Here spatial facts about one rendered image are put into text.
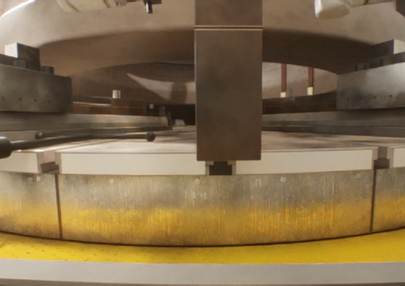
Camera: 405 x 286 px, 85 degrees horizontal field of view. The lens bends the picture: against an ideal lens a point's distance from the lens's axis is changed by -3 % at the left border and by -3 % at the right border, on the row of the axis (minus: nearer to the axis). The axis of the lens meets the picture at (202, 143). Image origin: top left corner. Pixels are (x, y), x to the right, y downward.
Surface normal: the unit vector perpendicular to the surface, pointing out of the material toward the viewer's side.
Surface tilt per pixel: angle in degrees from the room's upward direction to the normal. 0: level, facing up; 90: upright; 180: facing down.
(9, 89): 90
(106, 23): 90
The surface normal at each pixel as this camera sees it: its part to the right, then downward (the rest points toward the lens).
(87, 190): -0.11, 0.09
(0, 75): 0.93, 0.02
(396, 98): -0.92, 0.04
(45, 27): -0.34, 0.09
